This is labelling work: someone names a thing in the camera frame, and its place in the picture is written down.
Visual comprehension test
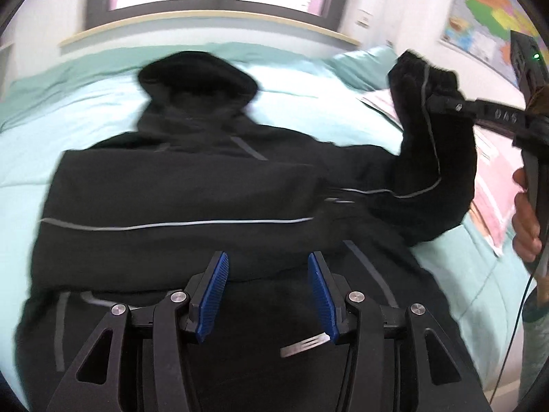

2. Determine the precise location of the colourful wall map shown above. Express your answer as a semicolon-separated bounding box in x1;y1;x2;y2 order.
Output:
440;0;549;91

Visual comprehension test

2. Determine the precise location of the teal pillow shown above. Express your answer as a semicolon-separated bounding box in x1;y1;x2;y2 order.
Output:
328;45;399;92

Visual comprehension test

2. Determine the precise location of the teal bed duvet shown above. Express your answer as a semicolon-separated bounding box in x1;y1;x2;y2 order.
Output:
0;42;541;396

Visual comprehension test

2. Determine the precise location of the black hooded jacket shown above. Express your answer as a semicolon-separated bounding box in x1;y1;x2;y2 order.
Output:
15;50;485;412

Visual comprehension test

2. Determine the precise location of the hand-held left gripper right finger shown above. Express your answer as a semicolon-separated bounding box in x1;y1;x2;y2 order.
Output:
307;251;492;412

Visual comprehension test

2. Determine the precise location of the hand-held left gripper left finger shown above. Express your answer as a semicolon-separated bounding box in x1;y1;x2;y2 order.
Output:
45;251;230;412

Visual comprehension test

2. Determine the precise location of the black cable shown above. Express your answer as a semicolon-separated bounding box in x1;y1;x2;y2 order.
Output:
489;262;539;404

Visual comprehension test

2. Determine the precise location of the person's patterned clothing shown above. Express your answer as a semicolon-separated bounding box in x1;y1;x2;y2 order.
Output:
517;283;549;408

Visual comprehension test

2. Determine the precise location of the white window sill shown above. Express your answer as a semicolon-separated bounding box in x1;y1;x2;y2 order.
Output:
58;9;361;50

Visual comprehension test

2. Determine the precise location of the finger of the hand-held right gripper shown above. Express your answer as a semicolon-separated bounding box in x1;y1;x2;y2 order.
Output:
424;94;533;140

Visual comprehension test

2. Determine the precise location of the person's right hand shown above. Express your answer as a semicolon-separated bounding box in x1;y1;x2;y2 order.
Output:
512;167;543;262

